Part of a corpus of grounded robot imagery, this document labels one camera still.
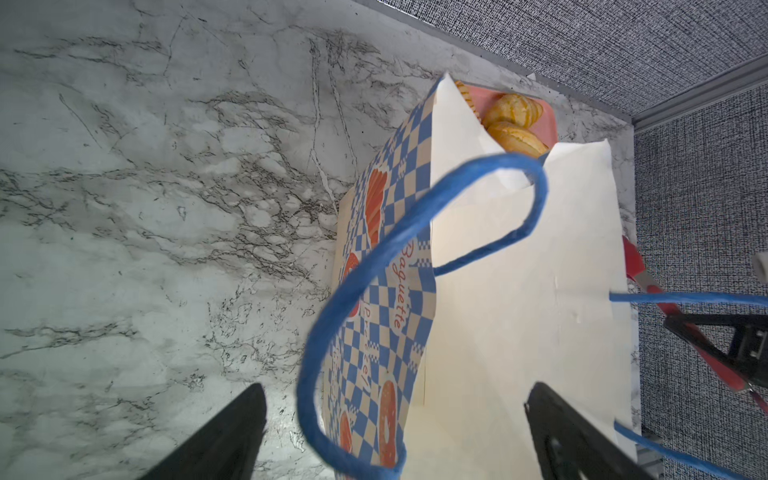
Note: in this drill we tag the red silicone kitchen tongs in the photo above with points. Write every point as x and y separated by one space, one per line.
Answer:
690 324

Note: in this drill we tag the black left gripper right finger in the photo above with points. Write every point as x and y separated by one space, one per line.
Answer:
568 446

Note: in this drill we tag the checkered paper bread bag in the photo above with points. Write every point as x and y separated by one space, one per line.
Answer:
465 274

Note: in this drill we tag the pink plastic tray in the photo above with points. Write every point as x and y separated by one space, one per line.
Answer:
545 126

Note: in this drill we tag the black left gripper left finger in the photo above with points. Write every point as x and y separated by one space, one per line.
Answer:
226 447

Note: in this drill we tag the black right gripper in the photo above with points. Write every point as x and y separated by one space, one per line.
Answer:
732 342

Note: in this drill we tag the long twisted bread stick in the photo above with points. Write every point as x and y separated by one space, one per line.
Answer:
467 96

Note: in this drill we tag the oval french bread loaf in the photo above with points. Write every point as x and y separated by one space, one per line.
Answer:
515 139

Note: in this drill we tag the croissant at tray back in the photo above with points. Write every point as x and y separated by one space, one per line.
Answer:
513 108

